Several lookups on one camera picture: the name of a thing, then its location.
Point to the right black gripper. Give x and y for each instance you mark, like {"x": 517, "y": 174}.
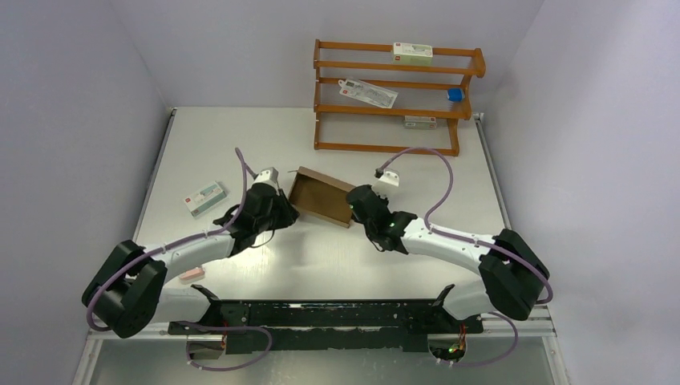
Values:
{"x": 384, "y": 201}

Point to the blue small cube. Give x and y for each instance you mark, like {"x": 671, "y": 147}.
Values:
{"x": 456, "y": 94}

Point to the white flat package middle shelf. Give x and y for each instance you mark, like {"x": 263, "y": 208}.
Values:
{"x": 368, "y": 93}

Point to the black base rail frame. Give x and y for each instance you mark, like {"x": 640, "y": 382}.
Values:
{"x": 412, "y": 326}

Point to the orange wooden shelf rack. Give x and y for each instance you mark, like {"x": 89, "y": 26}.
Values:
{"x": 422, "y": 90}

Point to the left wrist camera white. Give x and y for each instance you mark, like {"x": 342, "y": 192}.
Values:
{"x": 268, "y": 176}

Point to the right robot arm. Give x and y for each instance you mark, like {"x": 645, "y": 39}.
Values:
{"x": 511, "y": 277}

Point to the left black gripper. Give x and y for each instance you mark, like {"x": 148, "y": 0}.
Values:
{"x": 289, "y": 212}

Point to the brown cardboard box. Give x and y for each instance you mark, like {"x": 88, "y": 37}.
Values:
{"x": 321, "y": 196}

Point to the pink white small object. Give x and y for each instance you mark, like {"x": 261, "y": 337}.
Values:
{"x": 192, "y": 275}

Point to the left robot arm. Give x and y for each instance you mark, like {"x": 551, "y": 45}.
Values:
{"x": 129, "y": 291}

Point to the white green box top shelf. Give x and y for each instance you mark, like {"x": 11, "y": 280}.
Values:
{"x": 412, "y": 54}

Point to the white box lower shelf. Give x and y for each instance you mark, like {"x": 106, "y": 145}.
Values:
{"x": 419, "y": 122}

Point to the white green box on table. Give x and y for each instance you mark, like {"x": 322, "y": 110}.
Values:
{"x": 205, "y": 198}

